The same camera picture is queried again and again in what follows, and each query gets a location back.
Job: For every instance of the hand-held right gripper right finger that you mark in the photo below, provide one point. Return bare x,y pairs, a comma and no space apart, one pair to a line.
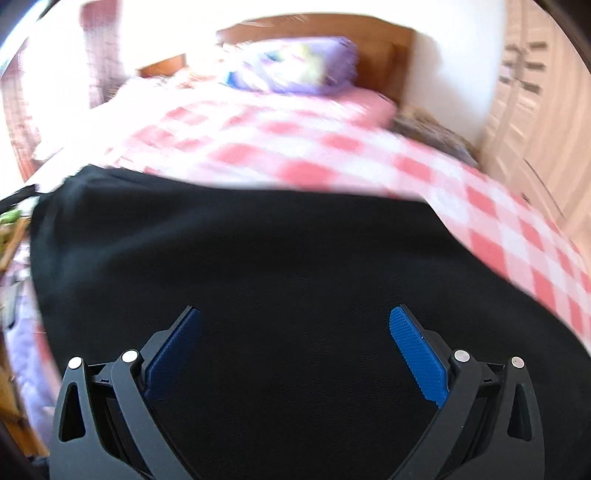
418,357

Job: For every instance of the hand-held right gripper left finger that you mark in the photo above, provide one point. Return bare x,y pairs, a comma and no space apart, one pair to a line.
174,350

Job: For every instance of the black pants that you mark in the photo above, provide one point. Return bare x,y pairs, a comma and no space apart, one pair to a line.
277,277

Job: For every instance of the lilac cloth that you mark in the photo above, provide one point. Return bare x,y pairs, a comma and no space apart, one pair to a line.
21,332

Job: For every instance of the floral covered nightstand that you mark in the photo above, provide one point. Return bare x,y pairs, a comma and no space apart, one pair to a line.
434,134

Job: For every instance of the pink checked bed sheet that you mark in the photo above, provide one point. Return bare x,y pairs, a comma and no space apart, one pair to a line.
277,138

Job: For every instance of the light wooden wardrobe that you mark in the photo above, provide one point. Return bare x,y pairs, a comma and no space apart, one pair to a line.
531,115

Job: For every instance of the pink patterned curtain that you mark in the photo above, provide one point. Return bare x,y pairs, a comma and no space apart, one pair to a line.
27,115

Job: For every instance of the wooden bed headboard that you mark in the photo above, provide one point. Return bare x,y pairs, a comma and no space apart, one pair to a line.
385,50

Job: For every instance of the purple floral folded quilt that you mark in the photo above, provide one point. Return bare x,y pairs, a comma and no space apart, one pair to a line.
295,64

